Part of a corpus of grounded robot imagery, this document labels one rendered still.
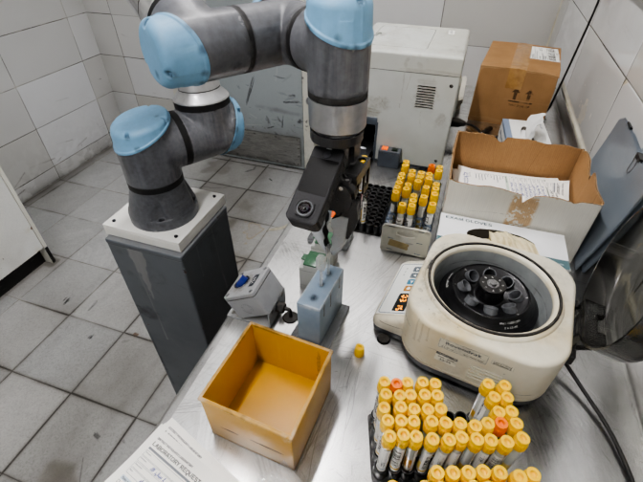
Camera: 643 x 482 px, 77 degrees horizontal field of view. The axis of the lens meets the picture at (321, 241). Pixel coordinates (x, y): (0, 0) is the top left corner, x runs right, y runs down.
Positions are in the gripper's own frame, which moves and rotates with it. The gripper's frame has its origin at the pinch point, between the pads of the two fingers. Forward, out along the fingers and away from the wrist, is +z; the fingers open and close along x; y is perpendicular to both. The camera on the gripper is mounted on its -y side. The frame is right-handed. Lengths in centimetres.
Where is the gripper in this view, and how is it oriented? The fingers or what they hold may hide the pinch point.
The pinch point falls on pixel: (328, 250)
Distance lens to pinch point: 64.7
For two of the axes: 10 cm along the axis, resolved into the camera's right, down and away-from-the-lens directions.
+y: 4.1, -5.9, 6.9
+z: 0.0, 7.6, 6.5
